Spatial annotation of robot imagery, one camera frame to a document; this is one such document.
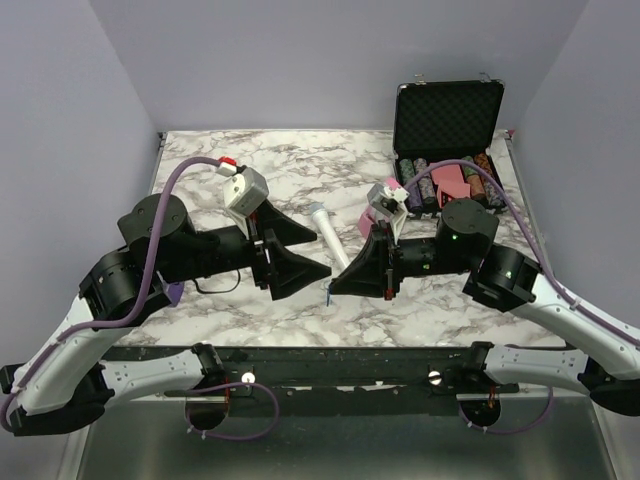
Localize blue key tag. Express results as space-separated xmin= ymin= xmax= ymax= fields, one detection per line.
xmin=325 ymin=282 xmax=332 ymax=307

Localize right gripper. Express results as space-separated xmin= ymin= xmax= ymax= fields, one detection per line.
xmin=330 ymin=220 xmax=473 ymax=301

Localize pink card stack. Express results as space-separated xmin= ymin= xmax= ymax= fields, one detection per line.
xmin=430 ymin=164 xmax=471 ymax=208

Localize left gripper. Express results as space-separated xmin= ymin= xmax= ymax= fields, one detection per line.
xmin=161 ymin=196 xmax=334 ymax=299

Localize black poker chip case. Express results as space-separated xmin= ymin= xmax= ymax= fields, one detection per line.
xmin=392 ymin=77 xmax=505 ymax=185

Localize black mounting rail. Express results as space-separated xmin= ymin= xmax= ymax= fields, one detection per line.
xmin=114 ymin=344 xmax=521 ymax=416

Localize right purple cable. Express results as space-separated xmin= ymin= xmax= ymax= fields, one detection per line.
xmin=402 ymin=159 xmax=640 ymax=346

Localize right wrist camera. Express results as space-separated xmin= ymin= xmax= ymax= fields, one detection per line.
xmin=367 ymin=182 xmax=409 ymax=242

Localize white toy microphone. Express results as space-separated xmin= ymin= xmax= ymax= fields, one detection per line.
xmin=309 ymin=202 xmax=350 ymax=271

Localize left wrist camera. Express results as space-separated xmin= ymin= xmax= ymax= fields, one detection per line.
xmin=216 ymin=157 xmax=269 ymax=238

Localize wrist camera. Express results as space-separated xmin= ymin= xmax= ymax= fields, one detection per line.
xmin=367 ymin=182 xmax=409 ymax=242
xmin=216 ymin=157 xmax=269 ymax=238

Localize purple cable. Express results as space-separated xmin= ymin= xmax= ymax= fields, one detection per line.
xmin=402 ymin=159 xmax=640 ymax=346
xmin=0 ymin=155 xmax=226 ymax=433

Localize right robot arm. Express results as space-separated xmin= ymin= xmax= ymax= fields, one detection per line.
xmin=329 ymin=199 xmax=639 ymax=417

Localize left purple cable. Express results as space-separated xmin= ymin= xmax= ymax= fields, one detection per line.
xmin=0 ymin=155 xmax=226 ymax=433

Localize pink metronome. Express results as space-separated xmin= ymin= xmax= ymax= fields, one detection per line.
xmin=357 ymin=177 xmax=400 ymax=239

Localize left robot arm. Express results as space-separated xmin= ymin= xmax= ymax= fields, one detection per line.
xmin=1 ymin=194 xmax=331 ymax=437

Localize purple box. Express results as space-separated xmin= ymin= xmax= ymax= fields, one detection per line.
xmin=163 ymin=282 xmax=185 ymax=307

